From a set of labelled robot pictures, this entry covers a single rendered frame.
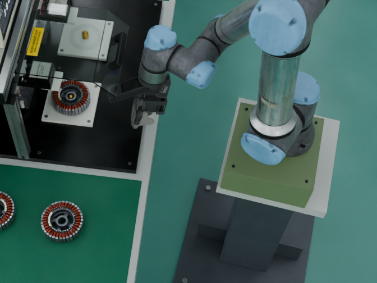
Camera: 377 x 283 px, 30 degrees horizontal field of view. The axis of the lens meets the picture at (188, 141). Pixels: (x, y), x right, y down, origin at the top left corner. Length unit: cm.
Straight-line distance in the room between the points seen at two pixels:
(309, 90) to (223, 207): 108
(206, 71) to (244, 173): 34
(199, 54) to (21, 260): 72
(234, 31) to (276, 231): 85
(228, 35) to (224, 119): 128
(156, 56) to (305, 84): 39
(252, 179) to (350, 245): 100
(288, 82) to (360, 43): 184
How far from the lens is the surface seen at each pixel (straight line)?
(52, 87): 203
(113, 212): 197
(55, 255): 193
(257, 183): 195
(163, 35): 177
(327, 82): 323
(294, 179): 194
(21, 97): 209
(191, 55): 177
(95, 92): 213
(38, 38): 190
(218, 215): 279
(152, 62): 180
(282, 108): 166
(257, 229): 239
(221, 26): 178
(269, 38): 146
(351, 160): 304
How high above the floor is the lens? 254
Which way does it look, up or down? 59 degrees down
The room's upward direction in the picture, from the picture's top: 7 degrees clockwise
